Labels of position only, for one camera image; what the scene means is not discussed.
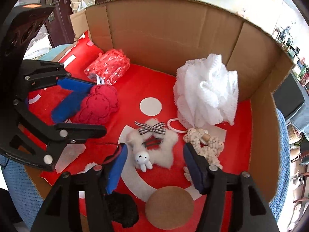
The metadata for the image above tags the red mesh bag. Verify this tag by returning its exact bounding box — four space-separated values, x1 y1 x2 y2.
84 49 130 85

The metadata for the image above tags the blue knitted blanket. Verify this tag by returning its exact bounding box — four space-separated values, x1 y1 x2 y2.
1 109 290 229

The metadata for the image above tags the brown round cork coaster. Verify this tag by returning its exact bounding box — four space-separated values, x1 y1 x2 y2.
145 186 194 230

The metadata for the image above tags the white fluffy star bunny clip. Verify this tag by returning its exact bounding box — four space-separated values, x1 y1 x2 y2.
127 118 179 172

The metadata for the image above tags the black chair back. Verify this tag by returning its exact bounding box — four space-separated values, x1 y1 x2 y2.
273 73 305 121

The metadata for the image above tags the blue cloth roll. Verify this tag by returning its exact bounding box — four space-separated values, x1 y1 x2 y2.
51 91 88 124

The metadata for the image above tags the dark brown door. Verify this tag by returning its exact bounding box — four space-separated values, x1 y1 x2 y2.
40 0 106 48

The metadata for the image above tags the red knitted yarn ball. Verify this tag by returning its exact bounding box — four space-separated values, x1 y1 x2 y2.
71 85 119 125

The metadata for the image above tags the white mesh bath pouf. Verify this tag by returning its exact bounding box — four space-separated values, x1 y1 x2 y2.
173 53 239 129

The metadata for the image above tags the cream crochet scrunchie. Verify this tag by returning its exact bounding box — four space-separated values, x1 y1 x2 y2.
183 128 224 169

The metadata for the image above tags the cardboard box red interior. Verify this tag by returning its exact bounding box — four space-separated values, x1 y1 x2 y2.
24 0 295 232

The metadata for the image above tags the black fuzzy pompom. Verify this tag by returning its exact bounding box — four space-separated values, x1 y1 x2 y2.
105 192 139 228

